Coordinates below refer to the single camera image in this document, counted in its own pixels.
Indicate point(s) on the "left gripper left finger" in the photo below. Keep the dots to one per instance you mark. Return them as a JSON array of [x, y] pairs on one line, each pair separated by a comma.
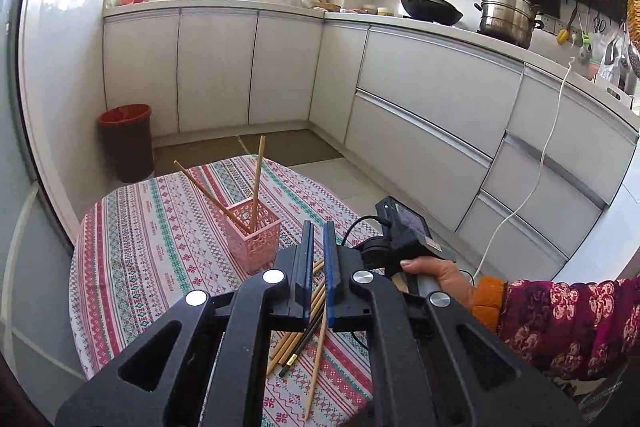
[[292, 305]]

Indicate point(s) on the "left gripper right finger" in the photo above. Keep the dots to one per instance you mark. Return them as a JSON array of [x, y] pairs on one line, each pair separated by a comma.
[[344, 309]]

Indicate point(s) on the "bamboo chopstick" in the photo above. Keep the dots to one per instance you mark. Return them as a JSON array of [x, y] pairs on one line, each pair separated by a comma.
[[237, 222], [256, 187], [284, 347], [317, 364]]

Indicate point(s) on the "black chopstick gold band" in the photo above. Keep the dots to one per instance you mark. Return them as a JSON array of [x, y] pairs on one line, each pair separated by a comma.
[[301, 343]]

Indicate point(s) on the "floral sleeve right forearm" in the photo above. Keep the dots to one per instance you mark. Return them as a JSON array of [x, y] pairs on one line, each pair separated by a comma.
[[577, 331]]

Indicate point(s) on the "person right hand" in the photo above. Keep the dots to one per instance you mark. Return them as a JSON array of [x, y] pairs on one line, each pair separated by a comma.
[[447, 276]]

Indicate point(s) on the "pink plastic utensil basket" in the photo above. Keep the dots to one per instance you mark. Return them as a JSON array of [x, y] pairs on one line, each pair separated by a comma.
[[256, 248]]

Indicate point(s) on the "embroidered patterned tablecloth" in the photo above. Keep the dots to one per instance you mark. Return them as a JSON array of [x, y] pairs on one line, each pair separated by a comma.
[[145, 245]]

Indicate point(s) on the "red-rimmed brown trash bin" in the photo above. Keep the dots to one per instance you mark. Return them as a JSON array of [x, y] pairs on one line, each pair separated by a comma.
[[125, 133]]

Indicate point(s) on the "black wok pan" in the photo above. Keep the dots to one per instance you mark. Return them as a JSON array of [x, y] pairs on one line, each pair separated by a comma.
[[433, 11]]

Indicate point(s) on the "stainless steel steamer pot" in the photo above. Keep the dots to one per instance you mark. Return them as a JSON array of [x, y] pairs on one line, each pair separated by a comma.
[[512, 21]]

